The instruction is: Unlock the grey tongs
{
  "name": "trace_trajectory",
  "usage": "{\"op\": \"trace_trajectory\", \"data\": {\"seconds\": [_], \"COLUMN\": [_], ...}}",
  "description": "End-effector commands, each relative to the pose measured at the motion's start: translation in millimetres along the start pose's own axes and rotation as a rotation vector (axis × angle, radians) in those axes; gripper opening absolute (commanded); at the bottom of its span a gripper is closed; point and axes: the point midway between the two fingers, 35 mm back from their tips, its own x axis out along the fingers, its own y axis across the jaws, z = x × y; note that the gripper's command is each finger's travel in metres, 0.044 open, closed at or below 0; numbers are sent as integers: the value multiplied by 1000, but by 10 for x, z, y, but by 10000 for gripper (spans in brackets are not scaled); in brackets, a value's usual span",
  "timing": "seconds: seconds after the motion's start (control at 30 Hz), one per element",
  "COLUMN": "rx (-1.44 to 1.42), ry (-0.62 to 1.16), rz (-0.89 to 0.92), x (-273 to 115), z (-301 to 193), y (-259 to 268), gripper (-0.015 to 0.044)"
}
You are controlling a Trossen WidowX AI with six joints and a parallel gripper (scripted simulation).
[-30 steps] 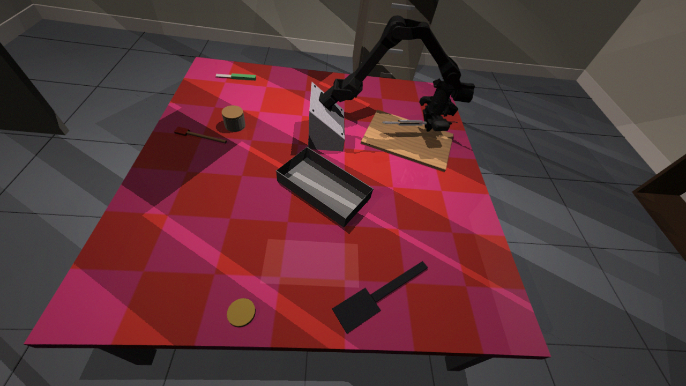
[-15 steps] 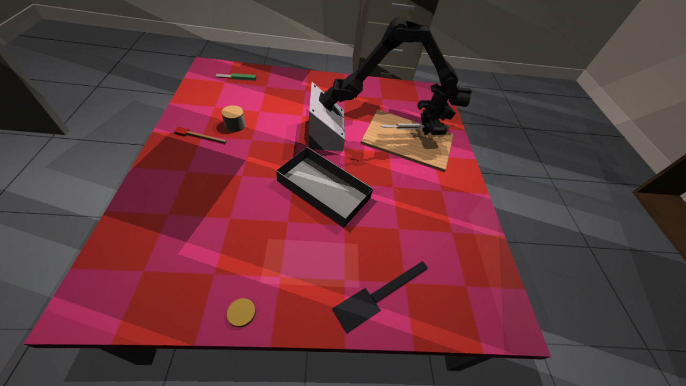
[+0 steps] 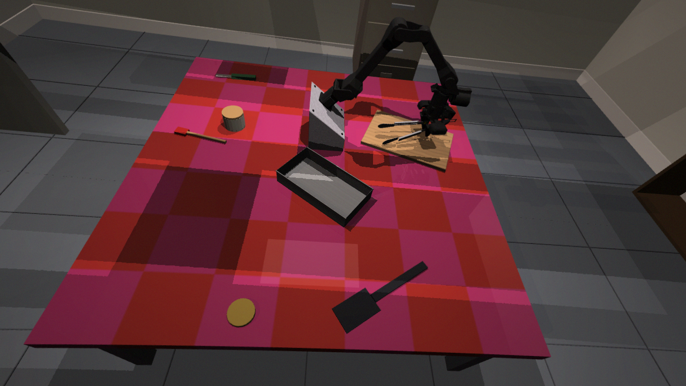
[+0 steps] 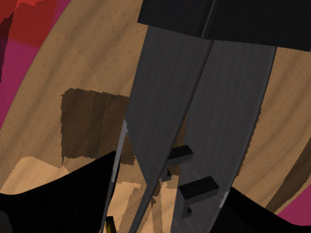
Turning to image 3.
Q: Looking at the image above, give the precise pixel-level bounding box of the dark grey cylinder with tan lid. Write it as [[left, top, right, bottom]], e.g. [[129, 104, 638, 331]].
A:
[[222, 105, 245, 132]]

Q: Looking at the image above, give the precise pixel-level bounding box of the wooden board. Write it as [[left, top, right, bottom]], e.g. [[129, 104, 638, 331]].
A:
[[361, 110, 454, 172]]

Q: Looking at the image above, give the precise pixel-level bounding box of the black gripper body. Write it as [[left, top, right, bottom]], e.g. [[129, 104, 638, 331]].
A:
[[417, 100, 448, 135]]

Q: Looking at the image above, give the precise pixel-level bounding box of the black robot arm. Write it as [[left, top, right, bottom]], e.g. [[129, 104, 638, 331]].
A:
[[319, 17, 472, 120]]

